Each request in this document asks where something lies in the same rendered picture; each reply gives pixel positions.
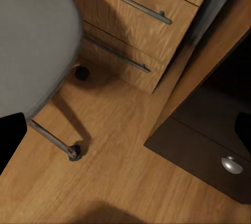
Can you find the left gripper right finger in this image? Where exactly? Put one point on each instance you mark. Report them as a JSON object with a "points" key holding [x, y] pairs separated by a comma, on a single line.
{"points": [[243, 129]]}

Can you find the cabinet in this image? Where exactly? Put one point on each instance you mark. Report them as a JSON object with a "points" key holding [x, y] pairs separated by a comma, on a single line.
{"points": [[195, 129], [136, 40]]}

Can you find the swivel chair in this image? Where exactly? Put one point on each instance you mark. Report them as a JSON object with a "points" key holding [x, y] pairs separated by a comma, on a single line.
{"points": [[40, 41]]}

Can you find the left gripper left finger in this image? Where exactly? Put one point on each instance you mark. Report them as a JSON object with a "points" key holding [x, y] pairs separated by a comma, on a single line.
{"points": [[12, 130]]}

